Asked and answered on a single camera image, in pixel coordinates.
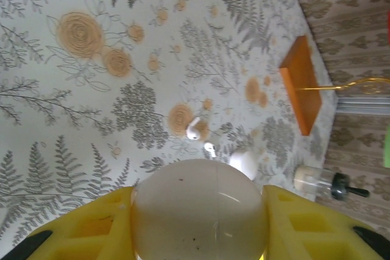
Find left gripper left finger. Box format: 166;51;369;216
0;186;137;260

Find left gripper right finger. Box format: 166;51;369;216
261;184;390;260

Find clear glass with white base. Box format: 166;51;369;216
228;149;260;181

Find round white earbud case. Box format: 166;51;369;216
130;158;271;260

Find small black-lidded jar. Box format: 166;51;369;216
293;164;371;202

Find green plastic wine glass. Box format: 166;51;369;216
384;125;390;168

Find white stem earbud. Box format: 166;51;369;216
185;116;202;142
203;141;218;160

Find gold glass rack stand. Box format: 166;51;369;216
278;35;390;136

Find aluminium frame post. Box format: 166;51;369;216
336;97;390;114

